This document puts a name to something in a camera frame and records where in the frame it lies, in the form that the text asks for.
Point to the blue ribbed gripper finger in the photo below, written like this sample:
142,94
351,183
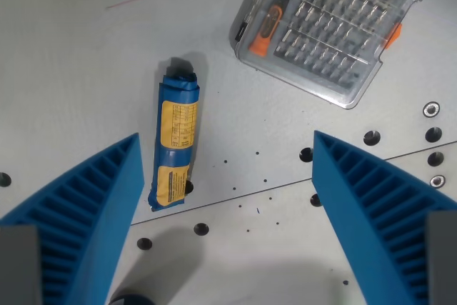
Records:
360,212
96,212

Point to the blue bag with yellow labels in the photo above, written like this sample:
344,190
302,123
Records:
175,139

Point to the silver table bolt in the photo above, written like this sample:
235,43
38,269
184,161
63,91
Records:
431,109
437,181

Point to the orange case latch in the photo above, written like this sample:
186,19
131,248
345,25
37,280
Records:
394,34

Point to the clear screwdriver bit set case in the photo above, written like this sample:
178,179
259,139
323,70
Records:
330,28

